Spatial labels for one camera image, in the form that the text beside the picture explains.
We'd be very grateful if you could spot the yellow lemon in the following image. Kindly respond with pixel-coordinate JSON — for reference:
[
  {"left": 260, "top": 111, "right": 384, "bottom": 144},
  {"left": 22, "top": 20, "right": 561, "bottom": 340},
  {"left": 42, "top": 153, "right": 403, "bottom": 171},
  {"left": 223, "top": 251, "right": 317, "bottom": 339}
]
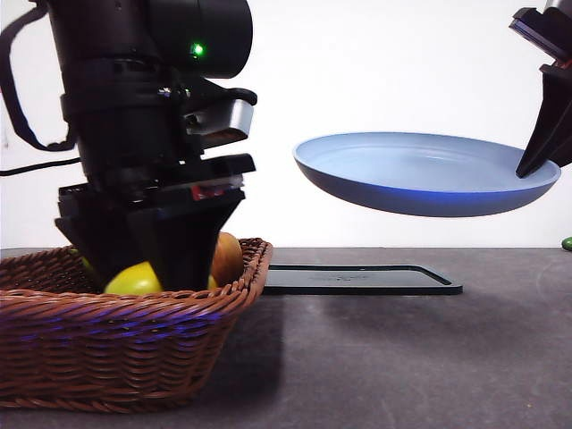
[{"left": 104, "top": 261, "right": 219, "bottom": 296}]

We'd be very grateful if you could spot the light blue plate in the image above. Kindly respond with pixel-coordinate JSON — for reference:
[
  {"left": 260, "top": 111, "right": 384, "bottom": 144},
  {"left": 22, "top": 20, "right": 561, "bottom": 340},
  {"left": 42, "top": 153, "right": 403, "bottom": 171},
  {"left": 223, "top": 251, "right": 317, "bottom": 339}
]
[{"left": 292, "top": 131, "right": 562, "bottom": 219}]

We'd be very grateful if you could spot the brown woven wicker basket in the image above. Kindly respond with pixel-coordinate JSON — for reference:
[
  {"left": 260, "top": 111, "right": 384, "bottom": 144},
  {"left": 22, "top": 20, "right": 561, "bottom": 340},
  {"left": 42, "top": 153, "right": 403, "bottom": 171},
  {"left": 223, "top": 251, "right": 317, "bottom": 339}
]
[{"left": 0, "top": 238, "right": 274, "bottom": 413}]

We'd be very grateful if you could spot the red apple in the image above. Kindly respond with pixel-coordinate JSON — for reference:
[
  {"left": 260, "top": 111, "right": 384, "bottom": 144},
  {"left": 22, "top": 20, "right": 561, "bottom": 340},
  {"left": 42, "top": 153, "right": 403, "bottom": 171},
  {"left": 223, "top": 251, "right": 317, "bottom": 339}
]
[{"left": 209, "top": 231, "right": 245, "bottom": 287}]

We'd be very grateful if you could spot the black rectangular tray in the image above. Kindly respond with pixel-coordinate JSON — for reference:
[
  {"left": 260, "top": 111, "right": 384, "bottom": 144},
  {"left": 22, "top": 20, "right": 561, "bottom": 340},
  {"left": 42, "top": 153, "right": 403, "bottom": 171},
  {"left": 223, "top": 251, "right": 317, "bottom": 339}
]
[{"left": 263, "top": 264, "right": 464, "bottom": 296}]

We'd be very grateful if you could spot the thin black cable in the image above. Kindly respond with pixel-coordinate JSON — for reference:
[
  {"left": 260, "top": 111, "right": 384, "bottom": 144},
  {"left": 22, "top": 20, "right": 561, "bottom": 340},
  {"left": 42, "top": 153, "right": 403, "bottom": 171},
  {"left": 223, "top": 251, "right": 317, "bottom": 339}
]
[{"left": 0, "top": 156, "right": 82, "bottom": 176}]

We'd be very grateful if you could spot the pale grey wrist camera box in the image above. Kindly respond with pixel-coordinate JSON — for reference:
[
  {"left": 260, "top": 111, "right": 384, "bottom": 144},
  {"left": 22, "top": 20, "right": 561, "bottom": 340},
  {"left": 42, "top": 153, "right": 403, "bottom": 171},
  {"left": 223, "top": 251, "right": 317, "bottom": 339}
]
[{"left": 185, "top": 97, "right": 256, "bottom": 148}]

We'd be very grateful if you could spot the thick black cable loop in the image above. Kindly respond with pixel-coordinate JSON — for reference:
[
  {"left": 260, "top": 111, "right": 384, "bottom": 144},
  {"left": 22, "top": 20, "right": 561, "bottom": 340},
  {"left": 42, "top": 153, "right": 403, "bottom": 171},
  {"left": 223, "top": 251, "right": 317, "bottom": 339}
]
[{"left": 0, "top": 4, "right": 81, "bottom": 151}]

